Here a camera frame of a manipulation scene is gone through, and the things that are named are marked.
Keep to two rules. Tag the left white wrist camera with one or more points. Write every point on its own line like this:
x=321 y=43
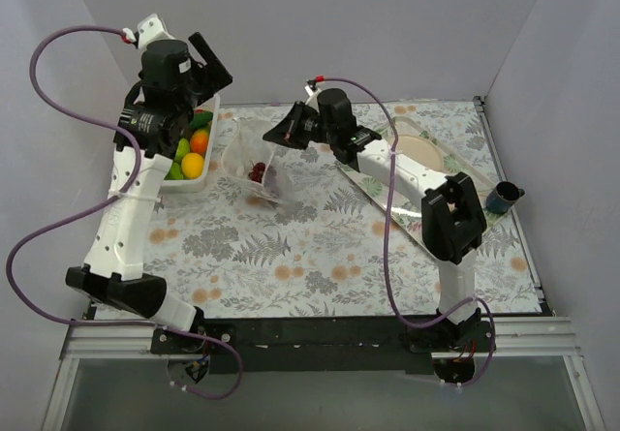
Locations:
x=150 y=30

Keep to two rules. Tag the white plastic basket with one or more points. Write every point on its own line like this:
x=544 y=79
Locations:
x=175 y=182

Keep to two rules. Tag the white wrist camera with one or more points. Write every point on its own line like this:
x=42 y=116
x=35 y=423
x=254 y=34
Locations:
x=150 y=30
x=313 y=90

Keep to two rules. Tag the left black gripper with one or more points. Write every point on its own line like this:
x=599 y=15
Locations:
x=213 y=75

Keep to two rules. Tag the green cucumber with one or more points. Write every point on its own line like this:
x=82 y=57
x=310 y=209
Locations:
x=201 y=120

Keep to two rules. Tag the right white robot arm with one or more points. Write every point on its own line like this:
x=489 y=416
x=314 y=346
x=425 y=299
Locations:
x=452 y=220

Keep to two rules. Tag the purple grape bunch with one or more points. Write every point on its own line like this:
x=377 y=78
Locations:
x=257 y=172

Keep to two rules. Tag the green apple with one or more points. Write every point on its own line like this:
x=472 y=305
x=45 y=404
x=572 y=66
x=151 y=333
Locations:
x=183 y=148

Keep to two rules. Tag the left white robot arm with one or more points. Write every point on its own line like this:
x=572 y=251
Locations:
x=113 y=269

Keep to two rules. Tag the beige pink round plate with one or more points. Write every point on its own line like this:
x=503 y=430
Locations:
x=422 y=151

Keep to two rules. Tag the yellow lemon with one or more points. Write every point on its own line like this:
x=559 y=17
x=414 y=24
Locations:
x=192 y=166

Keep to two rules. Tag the floral rectangular tray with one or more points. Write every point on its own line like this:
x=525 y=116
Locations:
x=404 y=210

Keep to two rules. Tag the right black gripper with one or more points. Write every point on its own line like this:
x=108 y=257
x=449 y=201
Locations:
x=295 y=124

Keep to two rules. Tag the orange fruit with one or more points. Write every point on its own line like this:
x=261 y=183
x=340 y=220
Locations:
x=199 y=142

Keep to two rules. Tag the dark blue mug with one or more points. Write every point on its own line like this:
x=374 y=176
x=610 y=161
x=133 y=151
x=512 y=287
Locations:
x=503 y=197

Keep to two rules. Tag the floral table mat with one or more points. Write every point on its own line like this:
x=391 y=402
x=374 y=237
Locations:
x=330 y=253

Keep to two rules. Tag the aluminium frame rail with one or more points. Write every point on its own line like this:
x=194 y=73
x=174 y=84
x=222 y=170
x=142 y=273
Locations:
x=514 y=336

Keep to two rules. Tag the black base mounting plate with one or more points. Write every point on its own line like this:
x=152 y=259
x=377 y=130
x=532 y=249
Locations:
x=225 y=359

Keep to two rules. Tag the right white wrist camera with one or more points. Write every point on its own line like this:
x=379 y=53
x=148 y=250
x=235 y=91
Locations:
x=313 y=90

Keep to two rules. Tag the clear zip top bag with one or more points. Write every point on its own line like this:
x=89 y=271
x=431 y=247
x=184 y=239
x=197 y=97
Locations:
x=251 y=162

